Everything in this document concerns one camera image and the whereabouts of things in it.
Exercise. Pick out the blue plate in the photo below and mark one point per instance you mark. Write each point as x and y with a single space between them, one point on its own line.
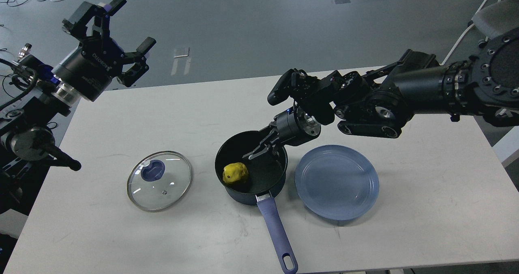
337 183

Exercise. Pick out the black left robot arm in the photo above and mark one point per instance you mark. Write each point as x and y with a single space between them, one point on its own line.
26 139

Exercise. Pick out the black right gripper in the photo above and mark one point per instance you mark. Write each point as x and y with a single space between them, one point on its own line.
292 127

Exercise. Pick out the glass lid with purple knob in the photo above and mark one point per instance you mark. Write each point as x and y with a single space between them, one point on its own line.
159 180

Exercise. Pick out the dark pot with purple handle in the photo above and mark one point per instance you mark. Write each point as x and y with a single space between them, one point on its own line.
267 177

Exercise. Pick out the grey office chair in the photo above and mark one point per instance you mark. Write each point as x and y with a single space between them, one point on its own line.
493 21

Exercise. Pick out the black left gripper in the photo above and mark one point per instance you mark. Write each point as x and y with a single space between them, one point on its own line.
96 60

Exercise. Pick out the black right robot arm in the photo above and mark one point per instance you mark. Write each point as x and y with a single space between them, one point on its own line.
381 102

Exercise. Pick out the yellow potato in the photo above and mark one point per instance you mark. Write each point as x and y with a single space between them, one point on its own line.
235 173

